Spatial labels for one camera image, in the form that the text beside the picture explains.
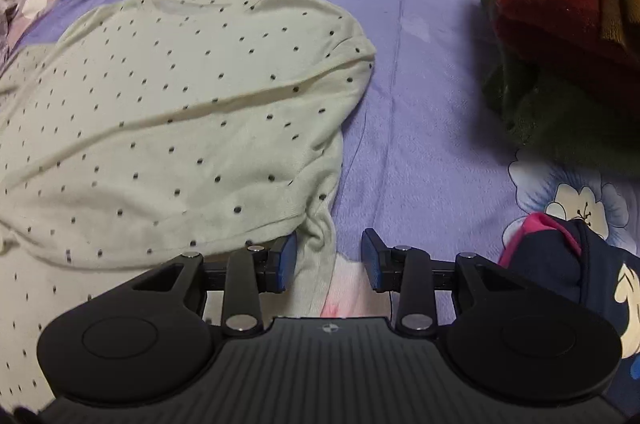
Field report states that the red knit sweater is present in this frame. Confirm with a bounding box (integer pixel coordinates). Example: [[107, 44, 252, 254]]
[[474, 0, 640, 105]]

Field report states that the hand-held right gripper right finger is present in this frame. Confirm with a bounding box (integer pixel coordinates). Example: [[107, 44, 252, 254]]
[[361, 228, 541, 337]]

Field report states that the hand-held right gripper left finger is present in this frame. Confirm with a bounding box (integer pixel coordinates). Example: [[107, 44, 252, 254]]
[[117, 231, 299, 337]]

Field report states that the navy garment with pink lining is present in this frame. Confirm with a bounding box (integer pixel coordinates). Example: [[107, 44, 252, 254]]
[[497, 211, 640, 355]]

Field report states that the olive green garment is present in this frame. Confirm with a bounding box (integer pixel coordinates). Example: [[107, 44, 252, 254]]
[[480, 0, 640, 177]]

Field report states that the purple floral bed sheet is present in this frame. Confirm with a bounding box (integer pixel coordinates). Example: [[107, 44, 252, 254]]
[[0, 0, 640, 405]]

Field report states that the green polka dot shirt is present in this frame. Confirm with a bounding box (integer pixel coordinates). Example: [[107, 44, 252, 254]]
[[0, 0, 377, 410]]

